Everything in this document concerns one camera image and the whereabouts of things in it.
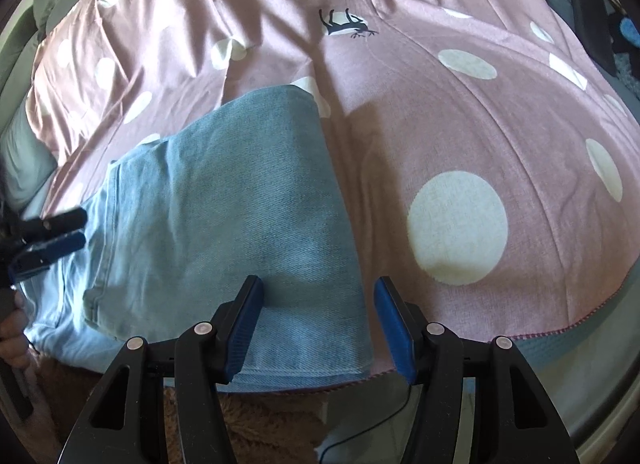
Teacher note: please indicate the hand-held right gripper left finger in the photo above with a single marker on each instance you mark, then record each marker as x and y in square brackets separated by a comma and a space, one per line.
[240, 334]

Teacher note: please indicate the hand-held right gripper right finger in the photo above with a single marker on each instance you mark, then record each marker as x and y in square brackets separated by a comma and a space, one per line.
[397, 339]

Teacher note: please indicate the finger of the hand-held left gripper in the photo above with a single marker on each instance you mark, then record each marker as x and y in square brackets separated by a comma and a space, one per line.
[50, 250]
[55, 224]

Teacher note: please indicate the light blue pants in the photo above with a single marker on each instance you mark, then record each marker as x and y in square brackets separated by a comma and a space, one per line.
[225, 204]

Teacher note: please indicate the person's left hand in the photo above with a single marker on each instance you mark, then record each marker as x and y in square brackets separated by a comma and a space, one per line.
[15, 339]

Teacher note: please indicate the light grey pillow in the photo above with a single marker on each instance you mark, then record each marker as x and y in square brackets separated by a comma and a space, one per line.
[27, 164]

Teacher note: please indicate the brown fuzzy garment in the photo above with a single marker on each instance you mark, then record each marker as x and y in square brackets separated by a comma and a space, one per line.
[270, 424]

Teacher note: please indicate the grey blue bed sheet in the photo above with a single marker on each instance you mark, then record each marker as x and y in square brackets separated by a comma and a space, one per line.
[565, 344]

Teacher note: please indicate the pink polka dot blanket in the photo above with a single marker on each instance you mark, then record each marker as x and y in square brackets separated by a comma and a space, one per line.
[450, 119]

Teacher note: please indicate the black chair armrest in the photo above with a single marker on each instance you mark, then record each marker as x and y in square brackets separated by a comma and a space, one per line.
[592, 19]

